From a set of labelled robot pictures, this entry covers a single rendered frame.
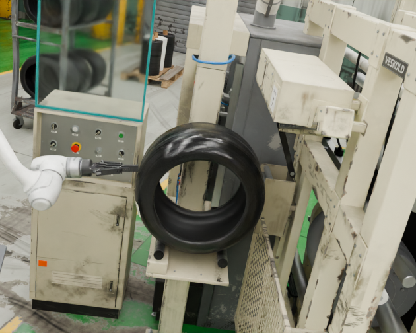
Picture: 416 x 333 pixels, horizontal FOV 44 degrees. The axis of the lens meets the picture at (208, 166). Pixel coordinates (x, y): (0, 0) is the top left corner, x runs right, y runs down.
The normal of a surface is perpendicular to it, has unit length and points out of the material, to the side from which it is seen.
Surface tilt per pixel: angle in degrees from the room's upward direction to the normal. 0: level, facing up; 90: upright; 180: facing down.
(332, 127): 72
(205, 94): 90
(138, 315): 0
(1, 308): 0
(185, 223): 36
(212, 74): 90
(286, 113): 90
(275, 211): 90
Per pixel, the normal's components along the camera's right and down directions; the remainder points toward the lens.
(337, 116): 0.06, 0.09
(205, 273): 0.15, -0.91
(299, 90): 0.01, 0.39
